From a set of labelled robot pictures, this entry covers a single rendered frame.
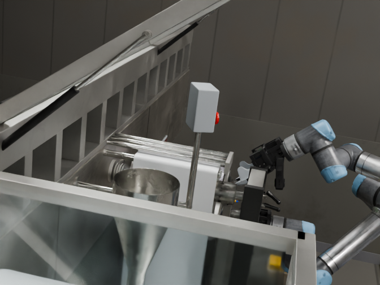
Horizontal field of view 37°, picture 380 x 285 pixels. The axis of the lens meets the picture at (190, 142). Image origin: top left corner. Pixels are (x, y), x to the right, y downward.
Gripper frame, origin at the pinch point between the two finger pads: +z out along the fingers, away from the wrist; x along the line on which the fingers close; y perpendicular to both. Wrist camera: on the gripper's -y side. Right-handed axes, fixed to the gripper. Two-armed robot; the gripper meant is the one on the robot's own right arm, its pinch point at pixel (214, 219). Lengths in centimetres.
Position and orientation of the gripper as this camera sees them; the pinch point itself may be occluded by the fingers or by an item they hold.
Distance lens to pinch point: 208.0
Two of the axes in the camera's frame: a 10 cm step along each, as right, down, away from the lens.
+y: 1.2, -9.4, -3.2
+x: -1.9, 2.9, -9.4
